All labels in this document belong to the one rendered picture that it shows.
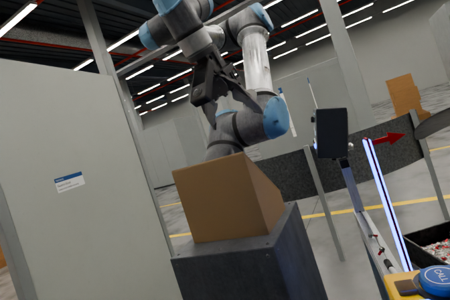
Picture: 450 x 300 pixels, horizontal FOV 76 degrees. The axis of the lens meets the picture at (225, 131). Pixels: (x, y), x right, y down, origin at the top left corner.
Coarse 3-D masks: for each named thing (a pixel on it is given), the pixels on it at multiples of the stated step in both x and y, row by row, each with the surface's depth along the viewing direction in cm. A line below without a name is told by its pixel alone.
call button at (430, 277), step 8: (424, 272) 29; (432, 272) 29; (440, 272) 29; (448, 272) 28; (424, 280) 28; (432, 280) 28; (440, 280) 28; (448, 280) 27; (424, 288) 28; (432, 288) 27; (440, 288) 27; (448, 288) 26; (440, 296) 27; (448, 296) 26
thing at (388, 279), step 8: (408, 272) 32; (416, 272) 31; (384, 280) 32; (392, 280) 31; (400, 280) 31; (416, 280) 30; (392, 288) 30; (392, 296) 29; (400, 296) 29; (408, 296) 28; (416, 296) 28; (424, 296) 27; (432, 296) 27
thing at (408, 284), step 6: (396, 282) 30; (402, 282) 29; (408, 282) 29; (396, 288) 29; (402, 288) 29; (408, 288) 28; (414, 288) 28; (402, 294) 28; (408, 294) 28; (414, 294) 28
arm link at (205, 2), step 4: (200, 0) 69; (204, 0) 71; (208, 0) 73; (212, 0) 76; (200, 4) 69; (204, 4) 71; (208, 4) 73; (212, 4) 76; (200, 8) 68; (204, 8) 71; (208, 8) 73; (212, 8) 76; (204, 12) 71; (208, 12) 74; (200, 16) 70; (204, 16) 72; (208, 16) 76; (204, 20) 77
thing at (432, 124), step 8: (440, 112) 43; (448, 112) 43; (432, 120) 47; (440, 120) 48; (448, 120) 50; (416, 128) 52; (424, 128) 52; (432, 128) 54; (440, 128) 56; (416, 136) 57; (424, 136) 59
